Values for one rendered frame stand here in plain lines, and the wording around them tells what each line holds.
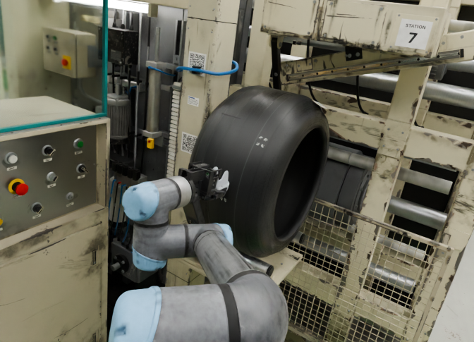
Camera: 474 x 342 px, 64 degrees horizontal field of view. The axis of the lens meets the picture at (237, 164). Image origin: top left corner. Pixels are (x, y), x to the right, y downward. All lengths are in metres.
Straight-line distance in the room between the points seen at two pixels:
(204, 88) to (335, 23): 0.49
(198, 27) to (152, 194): 0.71
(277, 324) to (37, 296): 1.21
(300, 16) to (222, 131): 0.54
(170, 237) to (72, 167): 0.74
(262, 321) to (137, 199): 0.41
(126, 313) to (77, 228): 1.12
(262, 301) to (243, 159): 0.63
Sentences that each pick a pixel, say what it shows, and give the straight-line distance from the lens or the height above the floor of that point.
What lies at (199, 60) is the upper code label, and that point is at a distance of 1.34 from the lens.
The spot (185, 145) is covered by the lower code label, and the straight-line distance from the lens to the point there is 1.42.
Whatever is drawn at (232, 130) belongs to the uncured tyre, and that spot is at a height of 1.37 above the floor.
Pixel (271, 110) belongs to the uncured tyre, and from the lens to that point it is 1.14.
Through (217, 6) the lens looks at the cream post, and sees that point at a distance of 1.30.
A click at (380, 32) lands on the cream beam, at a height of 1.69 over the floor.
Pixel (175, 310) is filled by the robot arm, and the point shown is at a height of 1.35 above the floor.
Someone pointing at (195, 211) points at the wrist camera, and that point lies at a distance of 0.95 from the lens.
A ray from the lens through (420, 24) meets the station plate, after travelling 1.33.
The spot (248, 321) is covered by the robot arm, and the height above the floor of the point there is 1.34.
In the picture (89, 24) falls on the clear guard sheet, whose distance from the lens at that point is 1.41.
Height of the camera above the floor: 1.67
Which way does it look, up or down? 21 degrees down
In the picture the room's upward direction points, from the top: 8 degrees clockwise
